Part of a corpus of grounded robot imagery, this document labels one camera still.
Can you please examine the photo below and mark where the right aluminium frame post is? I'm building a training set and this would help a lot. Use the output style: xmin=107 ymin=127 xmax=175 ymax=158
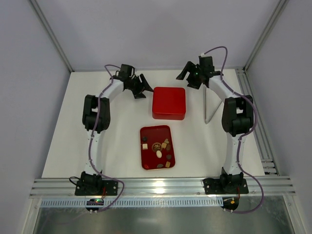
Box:
xmin=243 ymin=0 xmax=289 ymax=72

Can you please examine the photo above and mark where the red chocolate box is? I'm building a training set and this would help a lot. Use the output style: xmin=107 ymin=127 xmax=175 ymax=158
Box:
xmin=152 ymin=112 xmax=185 ymax=120

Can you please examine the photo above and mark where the white slotted cable duct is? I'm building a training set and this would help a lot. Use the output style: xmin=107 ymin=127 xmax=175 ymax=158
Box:
xmin=40 ymin=196 xmax=223 ymax=209

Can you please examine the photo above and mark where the white square chocolate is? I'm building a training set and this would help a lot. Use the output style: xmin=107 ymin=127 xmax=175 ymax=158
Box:
xmin=142 ymin=143 xmax=148 ymax=150

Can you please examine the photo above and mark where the red lacquer tray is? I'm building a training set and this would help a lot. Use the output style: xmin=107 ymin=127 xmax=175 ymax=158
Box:
xmin=139 ymin=125 xmax=176 ymax=171

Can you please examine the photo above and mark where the white oval chocolate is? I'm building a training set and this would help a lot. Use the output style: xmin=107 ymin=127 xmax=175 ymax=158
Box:
xmin=156 ymin=150 xmax=162 ymax=158

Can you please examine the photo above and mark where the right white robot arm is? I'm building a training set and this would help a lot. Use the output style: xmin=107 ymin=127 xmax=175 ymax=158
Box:
xmin=177 ymin=57 xmax=255 ymax=195

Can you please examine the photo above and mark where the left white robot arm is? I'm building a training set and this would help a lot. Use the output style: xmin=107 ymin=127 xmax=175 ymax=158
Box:
xmin=81 ymin=64 xmax=154 ymax=184

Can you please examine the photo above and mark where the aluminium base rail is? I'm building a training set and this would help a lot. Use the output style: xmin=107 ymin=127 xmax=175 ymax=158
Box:
xmin=29 ymin=175 xmax=296 ymax=198

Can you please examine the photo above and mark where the red tin lid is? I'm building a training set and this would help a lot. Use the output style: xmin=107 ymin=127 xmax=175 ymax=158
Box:
xmin=152 ymin=87 xmax=186 ymax=114

